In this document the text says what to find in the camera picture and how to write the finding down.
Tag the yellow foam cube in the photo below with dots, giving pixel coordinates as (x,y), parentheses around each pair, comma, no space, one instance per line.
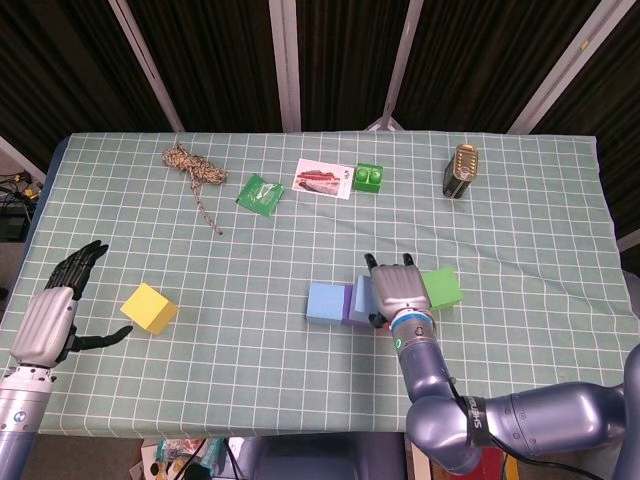
(145,305)

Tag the light blue foam cube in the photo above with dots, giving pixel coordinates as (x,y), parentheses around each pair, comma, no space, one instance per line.
(324,302)

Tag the pile of colourful packages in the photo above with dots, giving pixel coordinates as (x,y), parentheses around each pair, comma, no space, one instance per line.
(170,450)

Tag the green toy brick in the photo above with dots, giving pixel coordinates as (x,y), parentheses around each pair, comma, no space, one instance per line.
(367,181)

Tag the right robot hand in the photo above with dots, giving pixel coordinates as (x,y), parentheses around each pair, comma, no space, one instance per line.
(400,290)

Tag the green foam cube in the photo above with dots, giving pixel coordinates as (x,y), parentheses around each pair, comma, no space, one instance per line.
(442,290)

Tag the yellow vertical bar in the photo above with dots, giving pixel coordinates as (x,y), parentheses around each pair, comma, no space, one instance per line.
(511,470)

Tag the green checked tablecloth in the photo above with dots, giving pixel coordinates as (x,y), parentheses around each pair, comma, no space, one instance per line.
(250,250)

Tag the black electronic box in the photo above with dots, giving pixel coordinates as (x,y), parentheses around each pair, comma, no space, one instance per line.
(10,225)

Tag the white table leg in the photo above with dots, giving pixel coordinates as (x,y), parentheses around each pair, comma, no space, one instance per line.
(420,467)

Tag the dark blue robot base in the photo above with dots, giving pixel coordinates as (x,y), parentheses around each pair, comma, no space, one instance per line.
(350,460)

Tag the steel blue foam cube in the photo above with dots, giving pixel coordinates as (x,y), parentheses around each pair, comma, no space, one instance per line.
(361,297)

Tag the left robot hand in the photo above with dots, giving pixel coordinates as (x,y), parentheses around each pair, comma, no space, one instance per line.
(45,325)

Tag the white picture card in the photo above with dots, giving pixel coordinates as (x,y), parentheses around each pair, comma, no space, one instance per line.
(320,179)

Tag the red box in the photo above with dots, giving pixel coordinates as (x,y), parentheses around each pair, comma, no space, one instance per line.
(492,465)

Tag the white metal frame post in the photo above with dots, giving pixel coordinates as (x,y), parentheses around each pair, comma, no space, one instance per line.
(565,65)
(285,65)
(145,65)
(400,65)

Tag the green foil sachet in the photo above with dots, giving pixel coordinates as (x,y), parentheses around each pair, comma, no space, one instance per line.
(260,195)

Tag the purple foam cube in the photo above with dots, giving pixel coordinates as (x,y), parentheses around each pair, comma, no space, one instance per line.
(347,300)

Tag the dark pleated curtain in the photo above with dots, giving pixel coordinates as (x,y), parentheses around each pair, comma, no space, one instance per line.
(225,60)

